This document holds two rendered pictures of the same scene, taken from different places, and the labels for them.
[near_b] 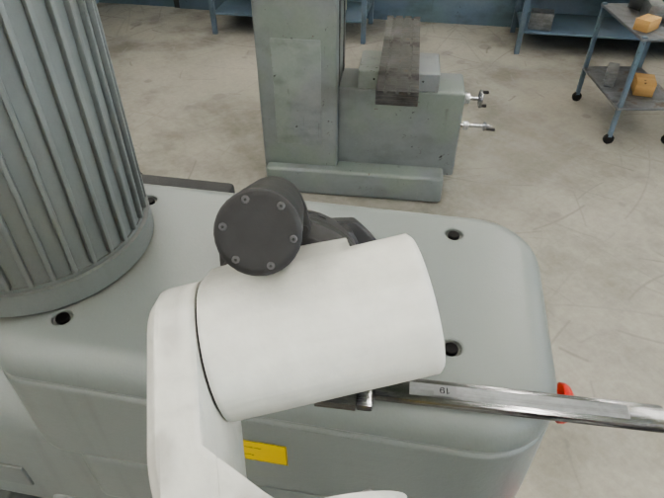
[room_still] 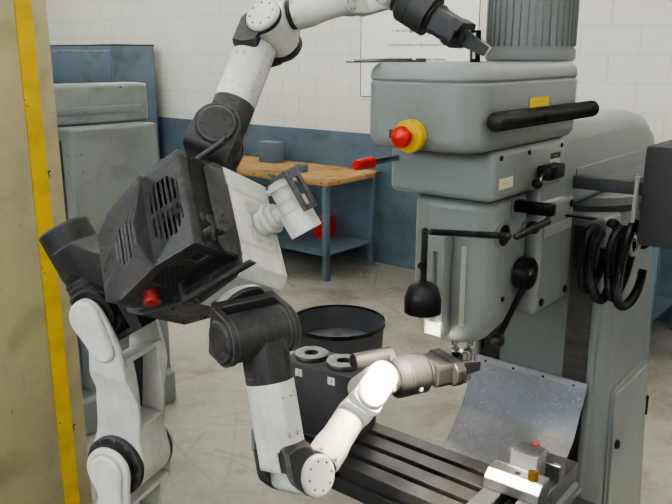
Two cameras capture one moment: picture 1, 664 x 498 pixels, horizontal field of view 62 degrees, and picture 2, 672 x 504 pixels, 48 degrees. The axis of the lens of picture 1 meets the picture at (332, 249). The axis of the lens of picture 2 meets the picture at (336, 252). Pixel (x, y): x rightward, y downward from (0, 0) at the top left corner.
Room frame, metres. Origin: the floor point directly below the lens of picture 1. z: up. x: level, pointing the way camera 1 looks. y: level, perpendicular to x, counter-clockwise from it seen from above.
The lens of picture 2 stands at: (0.88, -1.49, 1.91)
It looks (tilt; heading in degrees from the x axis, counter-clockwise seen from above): 15 degrees down; 119
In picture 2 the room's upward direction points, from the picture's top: straight up
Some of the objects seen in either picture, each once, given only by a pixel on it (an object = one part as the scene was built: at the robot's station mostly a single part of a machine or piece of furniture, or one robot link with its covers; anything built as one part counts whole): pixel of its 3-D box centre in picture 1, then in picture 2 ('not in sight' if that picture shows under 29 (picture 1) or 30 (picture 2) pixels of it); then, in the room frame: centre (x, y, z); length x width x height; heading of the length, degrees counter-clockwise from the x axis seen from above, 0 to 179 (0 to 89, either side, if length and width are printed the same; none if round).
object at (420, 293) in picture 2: not in sight; (422, 296); (0.36, -0.18, 1.45); 0.07 x 0.07 x 0.06
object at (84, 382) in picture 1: (289, 331); (476, 101); (0.37, 0.04, 1.81); 0.47 x 0.26 x 0.16; 80
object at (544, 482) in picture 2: not in sight; (516, 482); (0.53, -0.06, 1.03); 0.12 x 0.06 x 0.04; 171
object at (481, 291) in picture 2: not in sight; (467, 261); (0.37, 0.03, 1.47); 0.21 x 0.19 x 0.32; 170
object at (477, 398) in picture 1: (486, 398); (385, 60); (0.23, -0.11, 1.89); 0.24 x 0.04 x 0.01; 82
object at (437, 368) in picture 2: not in sight; (427, 371); (0.32, -0.05, 1.23); 0.13 x 0.12 x 0.10; 147
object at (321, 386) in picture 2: not in sight; (327, 391); (-0.03, 0.12, 1.04); 0.22 x 0.12 x 0.20; 177
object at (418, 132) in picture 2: not in sight; (410, 135); (0.33, -0.20, 1.76); 0.06 x 0.02 x 0.06; 170
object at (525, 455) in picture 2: not in sight; (528, 461); (0.54, 0.00, 1.05); 0.06 x 0.05 x 0.06; 171
